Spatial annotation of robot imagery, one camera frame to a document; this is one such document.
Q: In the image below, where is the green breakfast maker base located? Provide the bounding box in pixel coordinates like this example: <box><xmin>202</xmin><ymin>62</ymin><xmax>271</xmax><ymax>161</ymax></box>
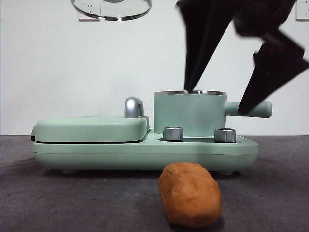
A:
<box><xmin>32</xmin><ymin>128</ymin><xmax>258</xmax><ymax>175</ymax></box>

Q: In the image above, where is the silver control knob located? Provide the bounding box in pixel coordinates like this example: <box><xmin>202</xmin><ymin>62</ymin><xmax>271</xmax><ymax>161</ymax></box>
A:
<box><xmin>163</xmin><ymin>126</ymin><xmax>184</xmax><ymax>141</ymax></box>
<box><xmin>213</xmin><ymin>127</ymin><xmax>237</xmax><ymax>143</ymax></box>

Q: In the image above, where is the white wall socket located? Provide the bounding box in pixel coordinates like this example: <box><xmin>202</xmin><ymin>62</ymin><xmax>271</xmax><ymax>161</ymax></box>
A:
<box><xmin>78</xmin><ymin>0</ymin><xmax>101</xmax><ymax>22</ymax></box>
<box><xmin>295</xmin><ymin>0</ymin><xmax>309</xmax><ymax>21</ymax></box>

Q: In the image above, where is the green pot with side handle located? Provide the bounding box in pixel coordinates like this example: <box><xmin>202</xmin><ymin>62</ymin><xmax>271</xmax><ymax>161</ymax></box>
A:
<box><xmin>153</xmin><ymin>89</ymin><xmax>273</xmax><ymax>136</ymax></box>

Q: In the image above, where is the glass lid with green knob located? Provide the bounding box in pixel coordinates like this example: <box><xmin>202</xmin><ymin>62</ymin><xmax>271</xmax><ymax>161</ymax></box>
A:
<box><xmin>71</xmin><ymin>0</ymin><xmax>152</xmax><ymax>22</ymax></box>

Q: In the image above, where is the brown potato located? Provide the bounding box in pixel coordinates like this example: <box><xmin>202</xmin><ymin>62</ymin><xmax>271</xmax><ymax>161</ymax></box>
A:
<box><xmin>158</xmin><ymin>162</ymin><xmax>222</xmax><ymax>229</ymax></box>

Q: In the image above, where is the green hinged griddle cover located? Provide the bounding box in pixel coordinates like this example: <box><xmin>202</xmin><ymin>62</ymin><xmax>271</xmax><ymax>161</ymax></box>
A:
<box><xmin>30</xmin><ymin>115</ymin><xmax>151</xmax><ymax>144</ymax></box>

